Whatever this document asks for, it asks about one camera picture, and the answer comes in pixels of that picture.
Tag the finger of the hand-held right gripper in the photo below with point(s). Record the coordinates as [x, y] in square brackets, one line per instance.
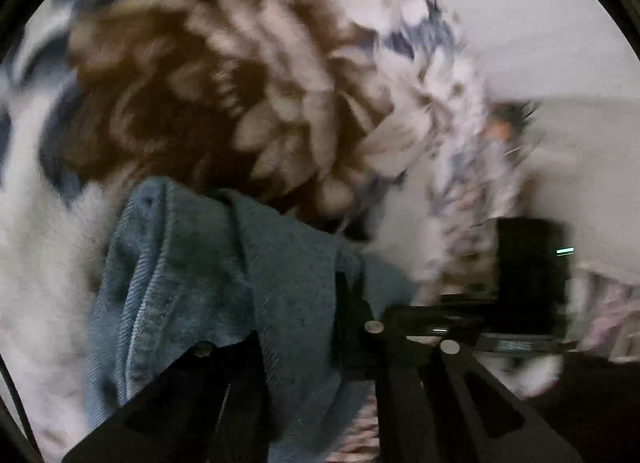
[440, 318]
[520, 344]

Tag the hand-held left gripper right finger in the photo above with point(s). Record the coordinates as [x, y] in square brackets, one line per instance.
[400, 393]

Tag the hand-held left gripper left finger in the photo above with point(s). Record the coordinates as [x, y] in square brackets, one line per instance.
[200, 408]

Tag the blue denim pants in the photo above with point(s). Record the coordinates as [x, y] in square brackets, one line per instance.
[210, 268]

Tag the person's right hand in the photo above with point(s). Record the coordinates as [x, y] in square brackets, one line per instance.
[540, 375]

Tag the printed blanket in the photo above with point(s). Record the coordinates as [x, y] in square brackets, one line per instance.
[225, 68]

